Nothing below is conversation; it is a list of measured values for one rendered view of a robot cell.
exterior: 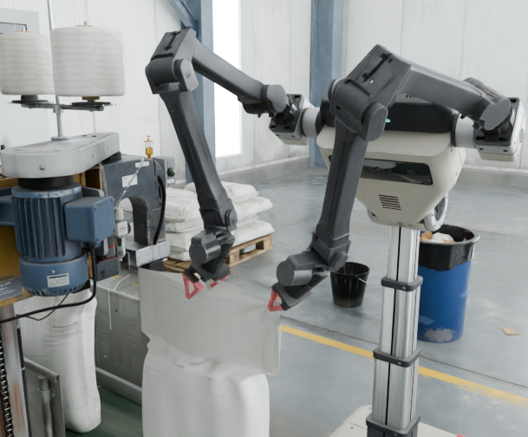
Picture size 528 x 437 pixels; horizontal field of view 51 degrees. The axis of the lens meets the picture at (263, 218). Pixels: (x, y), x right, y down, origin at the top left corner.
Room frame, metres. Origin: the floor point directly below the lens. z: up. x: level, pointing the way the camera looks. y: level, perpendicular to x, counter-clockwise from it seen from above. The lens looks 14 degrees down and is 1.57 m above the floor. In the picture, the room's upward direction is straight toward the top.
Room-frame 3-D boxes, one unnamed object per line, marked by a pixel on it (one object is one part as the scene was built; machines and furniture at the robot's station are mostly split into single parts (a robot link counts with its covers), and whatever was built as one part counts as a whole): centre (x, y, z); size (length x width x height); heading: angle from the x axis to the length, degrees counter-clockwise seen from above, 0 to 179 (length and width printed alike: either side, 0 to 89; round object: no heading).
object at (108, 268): (1.55, 0.47, 1.04); 0.08 x 0.06 x 0.05; 144
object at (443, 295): (3.35, -1.08, 0.32); 0.51 x 0.48 x 0.65; 144
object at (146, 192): (1.72, 0.50, 1.21); 0.30 x 0.25 x 0.30; 54
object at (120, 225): (1.53, 0.41, 1.14); 0.05 x 0.04 x 0.16; 144
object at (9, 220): (1.28, 0.59, 1.27); 0.12 x 0.09 x 0.09; 144
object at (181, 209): (4.52, 0.58, 0.56); 0.66 x 0.42 x 0.15; 144
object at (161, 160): (1.77, 0.33, 1.28); 0.08 x 0.05 x 0.09; 54
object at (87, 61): (1.39, 0.42, 1.61); 0.17 x 0.17 x 0.17
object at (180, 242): (4.51, 0.59, 0.32); 0.66 x 0.43 x 0.15; 146
